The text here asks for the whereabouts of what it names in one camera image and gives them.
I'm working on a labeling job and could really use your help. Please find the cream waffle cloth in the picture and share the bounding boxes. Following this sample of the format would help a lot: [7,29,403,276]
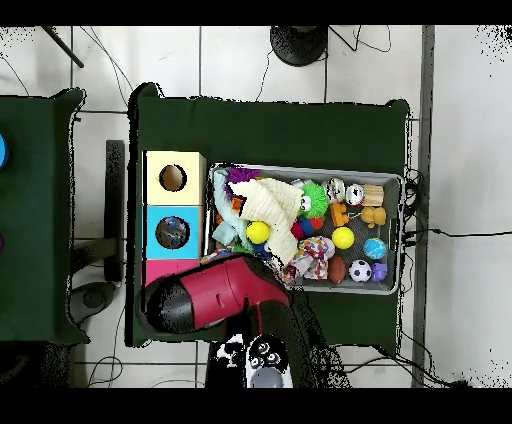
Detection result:
[227,177,306,266]

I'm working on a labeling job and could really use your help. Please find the wooden three-hole box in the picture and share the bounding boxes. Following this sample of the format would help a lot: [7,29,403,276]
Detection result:
[141,150,208,289]

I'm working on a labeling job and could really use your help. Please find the shallow mesh bin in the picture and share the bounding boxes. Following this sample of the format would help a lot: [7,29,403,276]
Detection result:
[202,161,404,296]

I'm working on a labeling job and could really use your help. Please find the yellow smiley ball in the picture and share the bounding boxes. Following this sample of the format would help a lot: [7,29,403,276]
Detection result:
[245,220,271,245]

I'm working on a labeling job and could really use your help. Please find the light blue waffle cloth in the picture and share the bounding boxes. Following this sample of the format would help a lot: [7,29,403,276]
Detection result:
[210,169,253,247]

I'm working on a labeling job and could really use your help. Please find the green spiky ball with eyes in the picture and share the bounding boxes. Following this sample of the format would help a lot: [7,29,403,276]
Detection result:
[297,182,330,220]

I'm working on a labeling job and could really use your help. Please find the confetti print cloth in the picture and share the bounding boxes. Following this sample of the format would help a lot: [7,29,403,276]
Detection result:
[279,235,336,284]

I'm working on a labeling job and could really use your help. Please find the dark green tablecloth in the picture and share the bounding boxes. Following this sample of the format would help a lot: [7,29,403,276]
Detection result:
[125,82,410,348]

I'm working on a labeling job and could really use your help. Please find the plain yellow ball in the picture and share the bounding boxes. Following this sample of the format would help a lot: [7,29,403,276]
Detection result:
[331,226,356,250]

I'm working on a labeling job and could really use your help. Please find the small brown football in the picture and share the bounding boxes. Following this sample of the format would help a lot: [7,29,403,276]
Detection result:
[327,254,348,286]

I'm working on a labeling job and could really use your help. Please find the small soccer ball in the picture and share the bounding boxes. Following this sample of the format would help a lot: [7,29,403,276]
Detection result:
[348,259,373,284]

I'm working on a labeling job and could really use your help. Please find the small globe ball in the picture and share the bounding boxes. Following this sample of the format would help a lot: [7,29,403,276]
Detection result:
[362,237,388,261]

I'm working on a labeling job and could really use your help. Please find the black upright panel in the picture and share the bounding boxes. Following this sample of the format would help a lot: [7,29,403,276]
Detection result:
[104,139,126,283]

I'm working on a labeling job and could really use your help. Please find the black round stand base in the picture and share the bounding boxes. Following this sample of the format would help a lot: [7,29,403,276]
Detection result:
[269,25,329,68]

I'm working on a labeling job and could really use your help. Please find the grey stand foot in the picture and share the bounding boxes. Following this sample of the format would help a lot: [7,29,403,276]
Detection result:
[67,280,118,326]

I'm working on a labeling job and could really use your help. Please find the green cloth side table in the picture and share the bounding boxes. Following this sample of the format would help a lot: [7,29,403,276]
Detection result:
[0,88,90,346]

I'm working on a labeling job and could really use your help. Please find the black rod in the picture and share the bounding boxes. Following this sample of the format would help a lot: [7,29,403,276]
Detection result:
[41,25,85,69]

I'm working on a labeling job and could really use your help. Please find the long black cable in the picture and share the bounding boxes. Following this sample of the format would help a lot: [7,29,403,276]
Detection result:
[401,226,512,243]

